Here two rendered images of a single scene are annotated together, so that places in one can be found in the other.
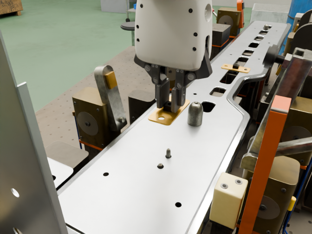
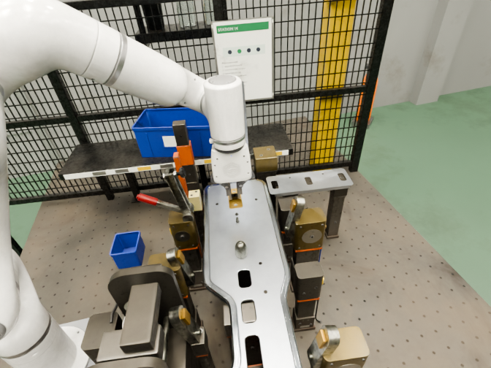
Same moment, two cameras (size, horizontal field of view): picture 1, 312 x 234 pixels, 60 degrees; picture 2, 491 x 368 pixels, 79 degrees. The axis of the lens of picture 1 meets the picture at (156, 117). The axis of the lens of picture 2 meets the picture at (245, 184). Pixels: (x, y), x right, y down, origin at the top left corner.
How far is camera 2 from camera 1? 1.06 m
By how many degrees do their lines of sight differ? 103
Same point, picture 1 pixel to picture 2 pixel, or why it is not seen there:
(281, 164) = (176, 217)
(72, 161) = (283, 203)
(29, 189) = not seen: hidden behind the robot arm
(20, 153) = not seen: hidden behind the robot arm
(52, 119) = (478, 334)
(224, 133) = (216, 253)
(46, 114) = not seen: outside the picture
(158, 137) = (252, 229)
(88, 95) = (311, 213)
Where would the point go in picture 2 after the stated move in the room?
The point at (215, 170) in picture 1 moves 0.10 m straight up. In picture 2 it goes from (210, 225) to (204, 201)
